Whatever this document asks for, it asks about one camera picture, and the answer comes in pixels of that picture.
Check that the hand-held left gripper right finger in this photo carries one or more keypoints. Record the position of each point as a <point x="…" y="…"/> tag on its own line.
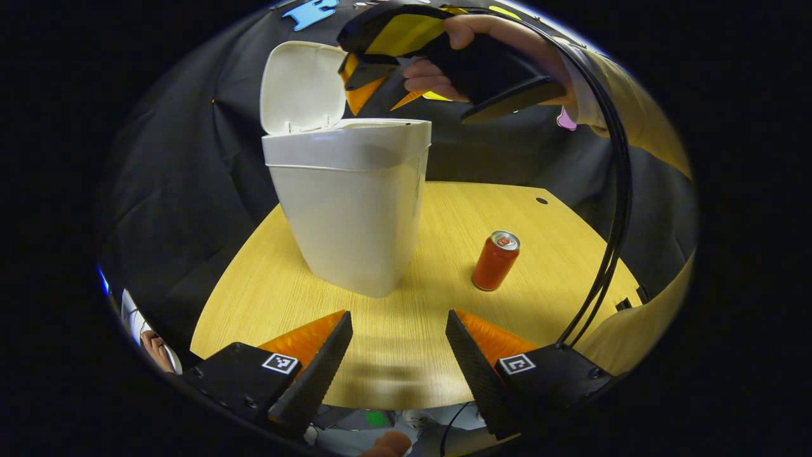
<point x="476" y="381"/>

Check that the wooden desktop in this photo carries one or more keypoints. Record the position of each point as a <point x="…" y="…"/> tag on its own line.
<point x="406" y="317"/>

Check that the white desktop garbage bin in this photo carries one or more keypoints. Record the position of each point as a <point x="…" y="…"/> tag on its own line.
<point x="355" y="216"/>

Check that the white side desk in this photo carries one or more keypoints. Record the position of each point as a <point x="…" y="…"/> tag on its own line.
<point x="134" y="317"/>

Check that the black backdrop cloth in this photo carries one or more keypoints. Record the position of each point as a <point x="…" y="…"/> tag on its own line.
<point x="177" y="158"/>

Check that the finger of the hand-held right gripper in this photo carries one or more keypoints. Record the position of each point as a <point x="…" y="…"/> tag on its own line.
<point x="361" y="82"/>
<point x="406" y="98"/>

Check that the red pop can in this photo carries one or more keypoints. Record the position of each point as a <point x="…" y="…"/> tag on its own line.
<point x="495" y="263"/>

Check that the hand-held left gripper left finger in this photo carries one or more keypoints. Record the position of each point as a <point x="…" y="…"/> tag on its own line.
<point x="317" y="381"/>

